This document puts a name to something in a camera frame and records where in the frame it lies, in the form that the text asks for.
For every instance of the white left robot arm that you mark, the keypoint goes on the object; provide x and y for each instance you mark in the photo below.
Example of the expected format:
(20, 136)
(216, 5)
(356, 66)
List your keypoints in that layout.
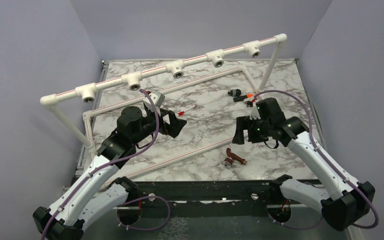
(81, 205)

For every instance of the white PVC pipe frame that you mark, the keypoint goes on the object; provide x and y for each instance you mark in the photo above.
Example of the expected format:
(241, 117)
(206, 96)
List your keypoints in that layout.
(90, 111)

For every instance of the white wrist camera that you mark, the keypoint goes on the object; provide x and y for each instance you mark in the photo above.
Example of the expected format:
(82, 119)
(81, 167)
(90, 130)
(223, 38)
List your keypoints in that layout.
(156, 97)
(254, 115)

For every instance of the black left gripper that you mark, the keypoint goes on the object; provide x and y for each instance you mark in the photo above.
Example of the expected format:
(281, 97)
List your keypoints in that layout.
(174, 128)

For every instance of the black front mounting rail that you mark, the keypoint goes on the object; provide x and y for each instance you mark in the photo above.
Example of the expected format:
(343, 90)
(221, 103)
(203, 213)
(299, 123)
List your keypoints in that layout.
(195, 199)

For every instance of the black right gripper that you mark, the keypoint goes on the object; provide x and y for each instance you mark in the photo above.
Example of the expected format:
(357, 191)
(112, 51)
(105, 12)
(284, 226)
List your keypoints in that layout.
(244, 123)

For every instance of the black faucet with orange handle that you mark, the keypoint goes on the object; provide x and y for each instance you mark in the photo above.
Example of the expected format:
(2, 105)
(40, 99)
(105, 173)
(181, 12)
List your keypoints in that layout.
(238, 96)

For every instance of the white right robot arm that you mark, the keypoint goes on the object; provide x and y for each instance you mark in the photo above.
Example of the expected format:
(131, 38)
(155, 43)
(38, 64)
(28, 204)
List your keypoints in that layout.
(343, 199)

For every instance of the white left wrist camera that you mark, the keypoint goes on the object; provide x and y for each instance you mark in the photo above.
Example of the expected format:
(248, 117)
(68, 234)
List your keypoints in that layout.
(156, 97)

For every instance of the red capped white pen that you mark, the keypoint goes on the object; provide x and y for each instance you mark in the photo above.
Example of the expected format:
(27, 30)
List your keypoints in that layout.
(181, 113)

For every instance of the brown water faucet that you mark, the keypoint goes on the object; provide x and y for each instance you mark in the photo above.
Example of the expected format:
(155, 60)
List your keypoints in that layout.
(231, 157)

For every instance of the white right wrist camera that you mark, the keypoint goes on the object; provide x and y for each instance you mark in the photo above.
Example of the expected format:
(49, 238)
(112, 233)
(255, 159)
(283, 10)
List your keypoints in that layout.
(254, 115)

